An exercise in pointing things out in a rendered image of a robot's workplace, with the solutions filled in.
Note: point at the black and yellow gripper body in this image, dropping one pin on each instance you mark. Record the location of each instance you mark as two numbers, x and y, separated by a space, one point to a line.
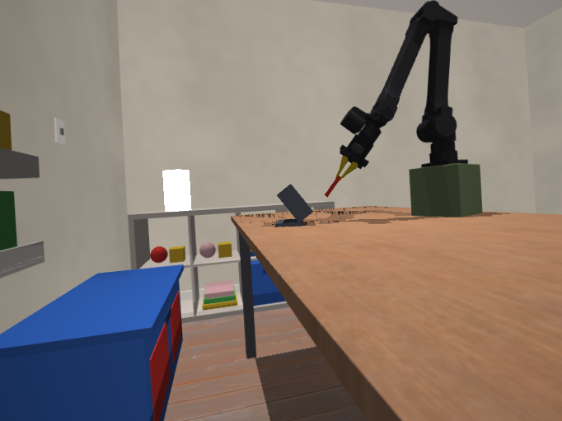
352 156

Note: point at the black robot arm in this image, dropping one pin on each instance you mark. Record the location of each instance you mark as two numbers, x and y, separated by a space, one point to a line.
437 121

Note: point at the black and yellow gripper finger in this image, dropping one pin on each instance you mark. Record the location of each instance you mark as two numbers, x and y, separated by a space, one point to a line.
342 164
351 168

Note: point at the grey sloped panel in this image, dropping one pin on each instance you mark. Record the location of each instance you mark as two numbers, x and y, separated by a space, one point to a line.
296 205

